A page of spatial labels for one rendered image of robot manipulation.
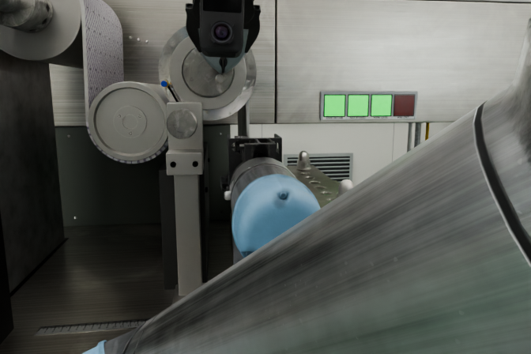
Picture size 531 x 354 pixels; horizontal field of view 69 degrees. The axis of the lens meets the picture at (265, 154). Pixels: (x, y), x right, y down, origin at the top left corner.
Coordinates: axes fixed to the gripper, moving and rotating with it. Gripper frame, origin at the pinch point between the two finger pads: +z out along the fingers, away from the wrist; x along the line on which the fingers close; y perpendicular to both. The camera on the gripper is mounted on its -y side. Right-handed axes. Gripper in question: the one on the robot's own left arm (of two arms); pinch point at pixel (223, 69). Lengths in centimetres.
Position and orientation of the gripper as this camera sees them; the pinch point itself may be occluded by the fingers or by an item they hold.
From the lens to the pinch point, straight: 56.7
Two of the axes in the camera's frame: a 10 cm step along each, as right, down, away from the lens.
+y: -0.8, -8.6, 5.0
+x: -9.9, 0.2, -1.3
